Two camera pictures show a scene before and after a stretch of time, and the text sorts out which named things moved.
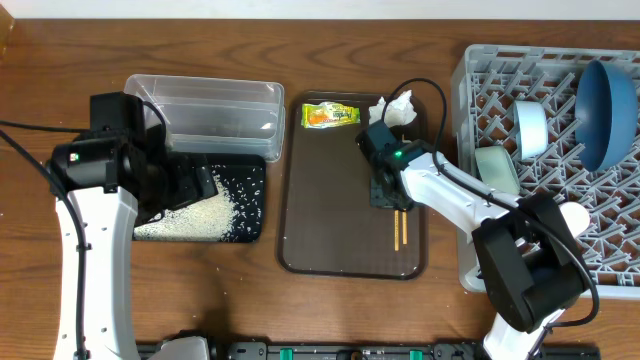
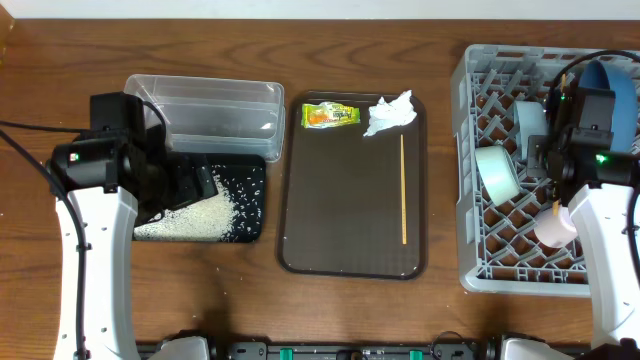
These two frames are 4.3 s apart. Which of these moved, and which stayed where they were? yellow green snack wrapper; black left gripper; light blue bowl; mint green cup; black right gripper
Moved: black right gripper
Stayed: light blue bowl; yellow green snack wrapper; mint green cup; black left gripper
